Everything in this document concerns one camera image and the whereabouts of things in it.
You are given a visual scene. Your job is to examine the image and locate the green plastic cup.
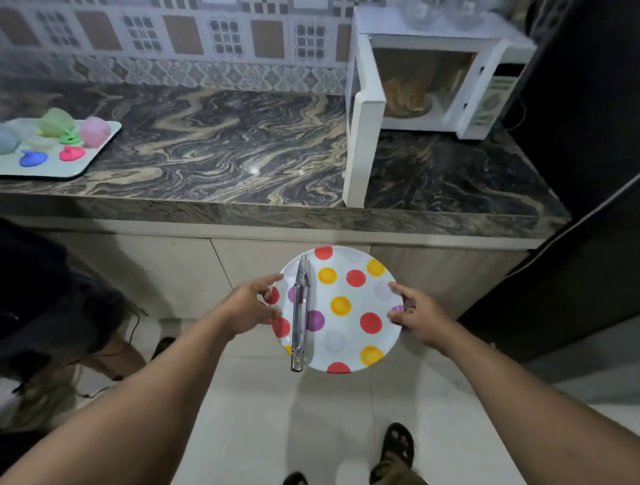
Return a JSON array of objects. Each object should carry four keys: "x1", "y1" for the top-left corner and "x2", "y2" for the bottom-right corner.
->
[{"x1": 37, "y1": 107, "x2": 76, "y2": 138}]

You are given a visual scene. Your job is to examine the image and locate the blue plastic cup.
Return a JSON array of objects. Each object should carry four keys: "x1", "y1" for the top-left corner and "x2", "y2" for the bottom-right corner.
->
[{"x1": 0, "y1": 124, "x2": 21, "y2": 156}]

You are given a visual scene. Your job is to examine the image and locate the pale green tray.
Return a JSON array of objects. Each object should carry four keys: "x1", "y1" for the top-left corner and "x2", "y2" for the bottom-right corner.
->
[{"x1": 0, "y1": 117, "x2": 123, "y2": 180}]

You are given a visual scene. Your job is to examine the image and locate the white microwave oven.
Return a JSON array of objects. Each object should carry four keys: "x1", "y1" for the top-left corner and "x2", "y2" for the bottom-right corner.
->
[{"x1": 342, "y1": 4, "x2": 539, "y2": 209}]

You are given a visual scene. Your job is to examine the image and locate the pink plastic cup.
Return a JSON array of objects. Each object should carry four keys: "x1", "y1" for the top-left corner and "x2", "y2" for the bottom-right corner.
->
[{"x1": 78, "y1": 116, "x2": 112, "y2": 149}]

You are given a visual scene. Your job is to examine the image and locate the person's right hand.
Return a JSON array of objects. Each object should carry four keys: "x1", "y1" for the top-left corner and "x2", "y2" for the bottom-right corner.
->
[{"x1": 386, "y1": 282, "x2": 459, "y2": 351}]

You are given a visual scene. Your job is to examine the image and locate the black refrigerator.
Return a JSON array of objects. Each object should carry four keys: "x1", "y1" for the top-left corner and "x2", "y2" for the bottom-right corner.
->
[{"x1": 456, "y1": 0, "x2": 640, "y2": 364}]

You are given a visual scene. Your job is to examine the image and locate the person's olive trouser leg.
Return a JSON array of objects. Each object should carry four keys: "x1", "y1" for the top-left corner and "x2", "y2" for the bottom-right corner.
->
[{"x1": 369, "y1": 457, "x2": 429, "y2": 485}]

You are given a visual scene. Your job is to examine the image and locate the plate of food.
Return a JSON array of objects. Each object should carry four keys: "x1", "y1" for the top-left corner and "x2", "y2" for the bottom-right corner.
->
[{"x1": 382, "y1": 75, "x2": 434, "y2": 120}]

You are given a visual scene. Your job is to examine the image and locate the white polka dot plate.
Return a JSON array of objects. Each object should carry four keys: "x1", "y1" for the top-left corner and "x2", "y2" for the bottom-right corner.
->
[{"x1": 268, "y1": 245, "x2": 404, "y2": 375}]

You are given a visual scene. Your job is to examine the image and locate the beige kitchen cabinet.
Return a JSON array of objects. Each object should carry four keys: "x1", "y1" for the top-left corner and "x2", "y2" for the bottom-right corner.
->
[{"x1": 0, "y1": 214, "x2": 547, "y2": 361}]

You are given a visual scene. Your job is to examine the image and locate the person's right forearm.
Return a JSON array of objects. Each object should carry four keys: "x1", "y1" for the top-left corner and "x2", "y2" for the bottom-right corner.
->
[{"x1": 434, "y1": 321, "x2": 640, "y2": 485}]

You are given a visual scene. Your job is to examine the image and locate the person's right black sandal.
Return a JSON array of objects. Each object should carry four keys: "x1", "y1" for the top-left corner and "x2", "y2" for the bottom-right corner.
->
[{"x1": 378, "y1": 422, "x2": 415, "y2": 469}]

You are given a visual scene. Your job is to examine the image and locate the person's left forearm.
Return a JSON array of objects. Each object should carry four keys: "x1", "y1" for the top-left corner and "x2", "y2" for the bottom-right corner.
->
[{"x1": 0, "y1": 306, "x2": 237, "y2": 485}]

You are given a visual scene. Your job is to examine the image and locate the person's left hand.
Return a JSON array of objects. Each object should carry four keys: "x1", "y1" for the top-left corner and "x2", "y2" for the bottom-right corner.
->
[{"x1": 215, "y1": 273, "x2": 285, "y2": 342}]

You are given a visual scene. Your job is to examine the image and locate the metal kitchen tongs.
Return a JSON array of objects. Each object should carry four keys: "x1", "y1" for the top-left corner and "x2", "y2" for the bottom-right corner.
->
[{"x1": 290, "y1": 254, "x2": 312, "y2": 373}]

